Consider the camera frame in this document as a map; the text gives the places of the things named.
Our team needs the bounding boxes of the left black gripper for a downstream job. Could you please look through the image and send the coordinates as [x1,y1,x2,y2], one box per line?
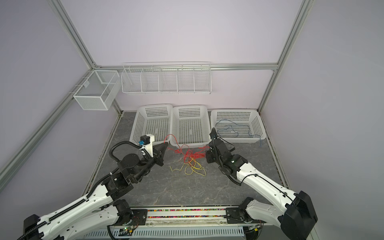
[131,141,168,183]

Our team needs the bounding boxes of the yellow cable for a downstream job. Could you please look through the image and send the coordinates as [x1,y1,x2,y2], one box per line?
[169,158,208,177]

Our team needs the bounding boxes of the red cable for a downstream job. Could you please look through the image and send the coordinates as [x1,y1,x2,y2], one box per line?
[163,134,210,169]

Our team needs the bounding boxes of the blue cable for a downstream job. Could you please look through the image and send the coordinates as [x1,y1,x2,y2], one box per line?
[214,119,262,148]

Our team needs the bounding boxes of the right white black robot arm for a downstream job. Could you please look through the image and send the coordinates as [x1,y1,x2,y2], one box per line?
[206,138,318,240]

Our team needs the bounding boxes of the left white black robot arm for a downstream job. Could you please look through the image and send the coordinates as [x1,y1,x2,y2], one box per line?
[20,141,169,240]

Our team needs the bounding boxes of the left white plastic basket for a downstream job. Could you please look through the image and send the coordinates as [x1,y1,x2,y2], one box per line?
[130,104,173,145]

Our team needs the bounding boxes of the white plastic basket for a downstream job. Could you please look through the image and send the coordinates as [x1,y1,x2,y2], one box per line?
[169,105,211,148]
[130,104,173,145]
[211,109,267,144]

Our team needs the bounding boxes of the right white plastic basket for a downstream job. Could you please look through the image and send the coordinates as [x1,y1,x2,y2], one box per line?
[211,109,267,144]

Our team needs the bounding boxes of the middle white plastic basket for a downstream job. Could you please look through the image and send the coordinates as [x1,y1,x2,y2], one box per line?
[169,105,211,148]

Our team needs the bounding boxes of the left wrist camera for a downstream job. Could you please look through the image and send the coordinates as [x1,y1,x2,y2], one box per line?
[139,134,155,158]

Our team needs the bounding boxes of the white wire wall shelf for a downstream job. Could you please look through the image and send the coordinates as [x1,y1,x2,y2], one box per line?
[121,62,212,94]

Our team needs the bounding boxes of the white vented cable duct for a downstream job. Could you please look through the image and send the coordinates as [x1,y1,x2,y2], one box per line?
[67,226,245,240]

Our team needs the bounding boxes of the white mesh wall box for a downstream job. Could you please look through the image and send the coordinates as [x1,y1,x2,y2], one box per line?
[74,70,122,111]

